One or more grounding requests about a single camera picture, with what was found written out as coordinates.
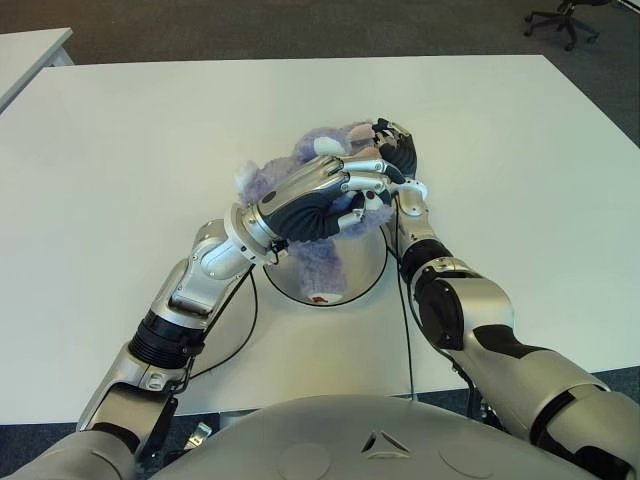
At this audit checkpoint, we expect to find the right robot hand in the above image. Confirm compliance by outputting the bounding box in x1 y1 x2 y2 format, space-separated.
372 117 419 182

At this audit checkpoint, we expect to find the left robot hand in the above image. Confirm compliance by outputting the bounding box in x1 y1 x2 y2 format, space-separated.
247 154 407 247

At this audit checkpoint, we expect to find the purple plush bunny doll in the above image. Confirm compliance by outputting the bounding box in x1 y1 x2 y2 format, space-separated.
233 119 394 306

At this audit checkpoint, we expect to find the white plate black rim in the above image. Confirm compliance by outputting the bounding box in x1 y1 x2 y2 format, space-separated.
263 222 390 308

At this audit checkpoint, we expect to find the black office chair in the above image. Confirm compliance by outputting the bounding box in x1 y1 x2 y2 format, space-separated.
523 0 601 51

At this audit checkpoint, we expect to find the white table leg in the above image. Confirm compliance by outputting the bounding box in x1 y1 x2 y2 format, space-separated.
218 408 266 431

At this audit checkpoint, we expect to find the silver robot torso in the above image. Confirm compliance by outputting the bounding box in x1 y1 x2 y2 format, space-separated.
149 394 596 480

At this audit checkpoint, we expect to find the white side table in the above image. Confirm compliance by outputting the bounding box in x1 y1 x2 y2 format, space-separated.
0 28 75 114

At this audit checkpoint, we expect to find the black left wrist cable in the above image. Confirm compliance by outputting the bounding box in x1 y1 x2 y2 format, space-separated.
187 267 260 380

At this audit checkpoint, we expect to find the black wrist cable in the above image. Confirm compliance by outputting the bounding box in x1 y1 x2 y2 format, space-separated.
187 267 260 380
391 192 417 402

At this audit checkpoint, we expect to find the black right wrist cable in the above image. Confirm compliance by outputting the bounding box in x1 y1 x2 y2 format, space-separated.
391 192 417 402

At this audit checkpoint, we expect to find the silver metal bracket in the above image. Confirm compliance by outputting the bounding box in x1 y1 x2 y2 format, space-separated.
185 422 214 450

